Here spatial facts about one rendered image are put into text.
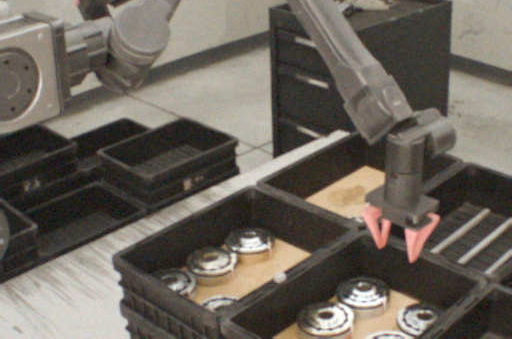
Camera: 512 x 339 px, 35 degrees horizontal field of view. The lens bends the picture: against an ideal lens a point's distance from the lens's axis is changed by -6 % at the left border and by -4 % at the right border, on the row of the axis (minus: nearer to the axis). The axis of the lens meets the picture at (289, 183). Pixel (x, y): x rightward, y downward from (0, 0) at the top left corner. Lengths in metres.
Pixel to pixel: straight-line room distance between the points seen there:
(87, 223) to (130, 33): 1.85
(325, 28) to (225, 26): 4.18
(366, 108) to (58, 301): 0.95
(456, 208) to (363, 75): 0.77
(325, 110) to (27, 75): 2.30
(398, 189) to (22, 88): 0.58
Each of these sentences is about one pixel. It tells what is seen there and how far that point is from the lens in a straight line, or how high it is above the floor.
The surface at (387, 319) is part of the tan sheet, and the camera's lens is 1.61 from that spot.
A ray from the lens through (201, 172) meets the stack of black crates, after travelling 2.82.
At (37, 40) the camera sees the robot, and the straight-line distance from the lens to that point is 1.04.
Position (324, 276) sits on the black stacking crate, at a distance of 1.62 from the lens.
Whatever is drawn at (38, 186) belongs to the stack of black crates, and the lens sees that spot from 2.94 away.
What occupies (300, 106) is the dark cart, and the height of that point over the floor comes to 0.52.
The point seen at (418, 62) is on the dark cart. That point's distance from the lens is 3.35.
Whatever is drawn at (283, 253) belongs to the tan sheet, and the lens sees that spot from 1.80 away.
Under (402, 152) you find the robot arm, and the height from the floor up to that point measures 1.25.
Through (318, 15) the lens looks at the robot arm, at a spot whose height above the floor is 1.42.
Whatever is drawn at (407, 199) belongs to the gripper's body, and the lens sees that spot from 1.30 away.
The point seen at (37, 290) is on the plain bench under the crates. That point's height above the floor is 0.70.
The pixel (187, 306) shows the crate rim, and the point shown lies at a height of 0.92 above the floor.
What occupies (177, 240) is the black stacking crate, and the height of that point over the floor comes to 0.90.
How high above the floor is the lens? 1.78
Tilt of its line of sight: 27 degrees down
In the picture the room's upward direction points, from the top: 1 degrees counter-clockwise
